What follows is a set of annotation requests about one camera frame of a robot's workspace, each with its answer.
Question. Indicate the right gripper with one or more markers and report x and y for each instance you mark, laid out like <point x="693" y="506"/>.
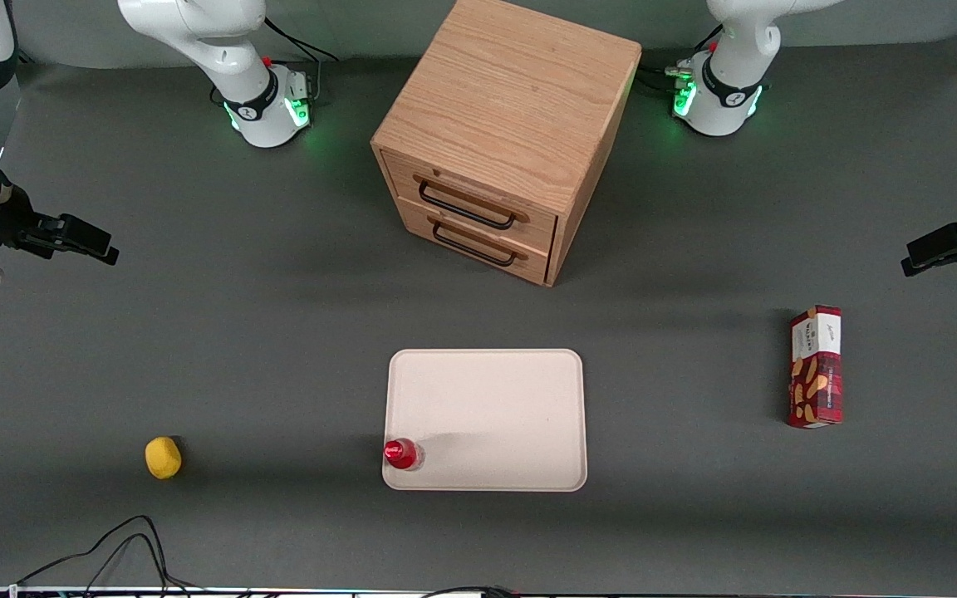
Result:
<point x="7" y="218"/>

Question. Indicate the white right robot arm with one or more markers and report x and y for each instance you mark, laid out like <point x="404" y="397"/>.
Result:
<point x="221" y="50"/>

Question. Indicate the wooden drawer cabinet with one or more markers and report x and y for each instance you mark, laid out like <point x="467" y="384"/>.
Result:
<point x="520" y="91"/>

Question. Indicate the dark grey table mat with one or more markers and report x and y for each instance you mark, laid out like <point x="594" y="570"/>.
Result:
<point x="196" y="332"/>

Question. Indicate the red snack box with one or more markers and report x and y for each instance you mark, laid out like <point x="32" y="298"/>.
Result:
<point x="817" y="374"/>

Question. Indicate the yellow lemon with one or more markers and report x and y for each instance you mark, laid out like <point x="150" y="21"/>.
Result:
<point x="163" y="458"/>

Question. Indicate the red capped bottle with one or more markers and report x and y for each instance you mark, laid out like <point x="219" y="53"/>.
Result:
<point x="400" y="453"/>

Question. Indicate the beige plastic tray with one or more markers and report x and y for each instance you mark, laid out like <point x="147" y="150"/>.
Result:
<point x="495" y="407"/>

